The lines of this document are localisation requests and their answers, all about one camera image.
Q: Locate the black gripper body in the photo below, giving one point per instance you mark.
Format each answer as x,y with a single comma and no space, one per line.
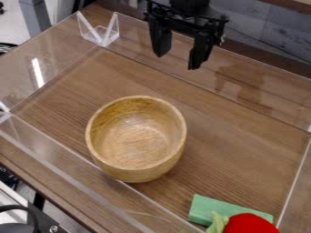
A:
187,17

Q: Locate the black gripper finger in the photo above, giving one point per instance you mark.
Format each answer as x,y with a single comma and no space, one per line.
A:
199,53
160,37

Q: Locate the green foam block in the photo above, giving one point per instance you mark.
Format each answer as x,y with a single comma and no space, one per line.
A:
203,206

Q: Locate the red plush strawberry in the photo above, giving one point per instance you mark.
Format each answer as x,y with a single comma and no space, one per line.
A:
240,223

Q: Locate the clear acrylic tray walls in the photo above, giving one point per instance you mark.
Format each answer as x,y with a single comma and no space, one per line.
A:
247,113

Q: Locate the wooden bowl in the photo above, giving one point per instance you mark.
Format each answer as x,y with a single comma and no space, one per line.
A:
134,137

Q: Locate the black device at bottom left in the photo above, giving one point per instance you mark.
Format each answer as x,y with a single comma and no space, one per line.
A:
37,222

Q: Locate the clear acrylic corner bracket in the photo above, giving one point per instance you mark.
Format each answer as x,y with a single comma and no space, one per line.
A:
98,35

